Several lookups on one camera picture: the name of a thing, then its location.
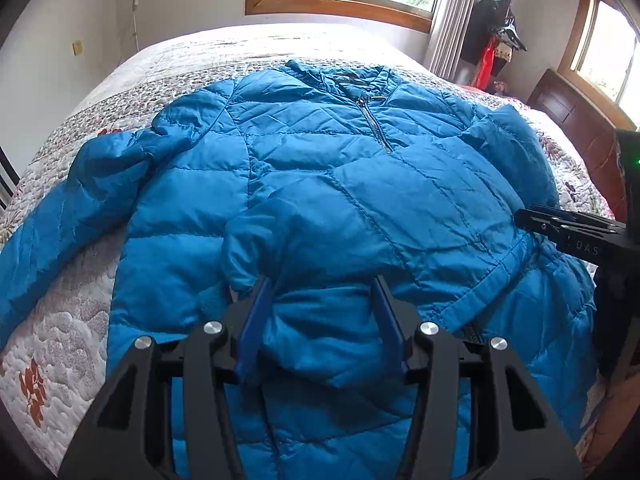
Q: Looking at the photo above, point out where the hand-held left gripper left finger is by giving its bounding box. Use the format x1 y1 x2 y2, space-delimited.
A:
59 275 273 480

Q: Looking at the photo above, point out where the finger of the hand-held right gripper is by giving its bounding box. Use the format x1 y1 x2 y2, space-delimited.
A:
514 207 568 238
530 203 626 231

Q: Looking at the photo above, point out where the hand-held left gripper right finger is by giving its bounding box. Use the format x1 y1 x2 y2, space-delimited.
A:
371 275 585 480

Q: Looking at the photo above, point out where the blue puffer jacket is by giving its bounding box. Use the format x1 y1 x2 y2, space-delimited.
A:
0 59 598 480

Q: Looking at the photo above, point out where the black clothes hanger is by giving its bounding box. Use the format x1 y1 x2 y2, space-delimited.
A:
492 15 529 53

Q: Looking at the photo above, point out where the dark wooden headboard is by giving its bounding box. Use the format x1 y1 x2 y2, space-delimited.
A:
526 68 637 211

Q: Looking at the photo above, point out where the small wooden-framed window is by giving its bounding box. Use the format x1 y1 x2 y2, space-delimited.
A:
556 0 640 127

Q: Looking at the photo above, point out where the red hanging garment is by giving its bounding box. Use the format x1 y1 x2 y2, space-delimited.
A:
471 35 499 92

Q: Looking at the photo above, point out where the floral quilted bedspread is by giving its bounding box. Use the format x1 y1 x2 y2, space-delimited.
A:
0 22 640 466

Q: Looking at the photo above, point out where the black hanging garment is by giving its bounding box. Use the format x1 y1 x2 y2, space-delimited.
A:
460 0 502 67

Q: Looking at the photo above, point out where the grey curtain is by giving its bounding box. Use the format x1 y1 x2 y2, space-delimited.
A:
425 0 482 82

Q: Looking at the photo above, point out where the dark chair frame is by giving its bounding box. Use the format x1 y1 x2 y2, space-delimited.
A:
0 145 21 212

